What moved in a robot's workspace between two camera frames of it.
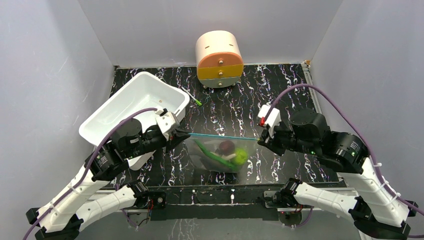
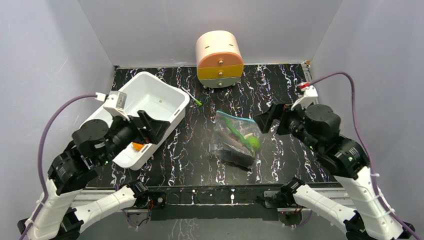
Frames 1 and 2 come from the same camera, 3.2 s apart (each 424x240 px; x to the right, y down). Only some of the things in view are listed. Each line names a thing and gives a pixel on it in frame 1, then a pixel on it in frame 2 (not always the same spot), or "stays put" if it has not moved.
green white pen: [198, 102] stays put
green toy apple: [241, 156] → [254, 142]
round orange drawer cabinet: [220, 62] stays put
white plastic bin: [145, 91] stays put
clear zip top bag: [219, 153] → [236, 139]
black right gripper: [274, 139] → [283, 119]
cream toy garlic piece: [226, 156] → [247, 135]
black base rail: [223, 203] stays put
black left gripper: [175, 137] → [153, 132]
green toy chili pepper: [221, 161] → [239, 135]
